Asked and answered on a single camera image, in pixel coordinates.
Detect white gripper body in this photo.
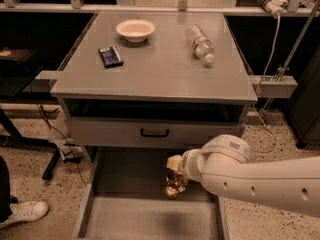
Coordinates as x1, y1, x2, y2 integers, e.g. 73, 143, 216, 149
179, 149, 208, 182

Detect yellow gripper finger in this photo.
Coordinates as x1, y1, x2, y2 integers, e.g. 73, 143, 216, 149
167, 155, 182, 171

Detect orange soda can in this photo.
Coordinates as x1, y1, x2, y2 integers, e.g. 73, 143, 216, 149
165, 169, 188, 199

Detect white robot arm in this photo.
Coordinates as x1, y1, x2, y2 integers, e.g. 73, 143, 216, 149
167, 134, 320, 217

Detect open grey middle drawer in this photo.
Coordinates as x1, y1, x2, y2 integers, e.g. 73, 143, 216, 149
73, 148, 230, 240

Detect grey drawer cabinet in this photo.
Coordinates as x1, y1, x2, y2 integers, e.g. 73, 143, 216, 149
49, 10, 259, 240

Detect grey top drawer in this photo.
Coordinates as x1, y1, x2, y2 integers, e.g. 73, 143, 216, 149
66, 117, 245, 149

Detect clear plastic water bottle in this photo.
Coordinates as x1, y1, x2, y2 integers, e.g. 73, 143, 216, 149
185, 25, 214, 64

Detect blue snack packet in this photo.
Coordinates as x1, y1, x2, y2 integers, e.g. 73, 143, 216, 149
98, 46, 123, 68

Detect white bowl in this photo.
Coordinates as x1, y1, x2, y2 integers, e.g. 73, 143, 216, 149
116, 19, 155, 43

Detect white sneaker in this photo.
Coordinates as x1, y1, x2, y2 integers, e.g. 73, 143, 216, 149
0, 201, 49, 228

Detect black trouser leg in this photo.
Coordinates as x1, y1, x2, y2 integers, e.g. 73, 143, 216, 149
0, 156, 12, 222

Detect white power strip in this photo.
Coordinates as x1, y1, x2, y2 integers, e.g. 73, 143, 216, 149
256, 0, 287, 18

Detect black desk left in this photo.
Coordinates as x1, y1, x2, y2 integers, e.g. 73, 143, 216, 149
0, 47, 59, 180

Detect grey bracket block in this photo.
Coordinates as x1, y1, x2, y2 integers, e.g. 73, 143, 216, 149
249, 75, 298, 98

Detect white cable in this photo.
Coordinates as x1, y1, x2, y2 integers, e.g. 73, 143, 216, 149
238, 13, 283, 154

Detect metal rail frame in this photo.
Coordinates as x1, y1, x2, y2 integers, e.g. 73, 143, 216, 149
0, 0, 320, 18

